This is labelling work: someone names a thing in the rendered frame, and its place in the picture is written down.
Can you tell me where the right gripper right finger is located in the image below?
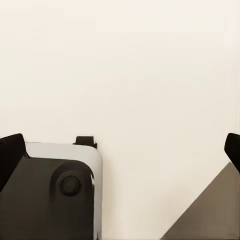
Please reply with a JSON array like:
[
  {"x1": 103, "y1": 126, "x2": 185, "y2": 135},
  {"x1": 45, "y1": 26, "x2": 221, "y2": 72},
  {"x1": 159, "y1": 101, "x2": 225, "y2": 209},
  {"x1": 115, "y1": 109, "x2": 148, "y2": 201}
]
[{"x1": 224, "y1": 133, "x2": 240, "y2": 173}]

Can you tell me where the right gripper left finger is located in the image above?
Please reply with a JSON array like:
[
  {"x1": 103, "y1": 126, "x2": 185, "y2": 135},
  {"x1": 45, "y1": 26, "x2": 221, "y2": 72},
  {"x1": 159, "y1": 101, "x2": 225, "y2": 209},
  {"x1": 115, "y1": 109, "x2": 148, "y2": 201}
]
[{"x1": 0, "y1": 133, "x2": 26, "y2": 193}]

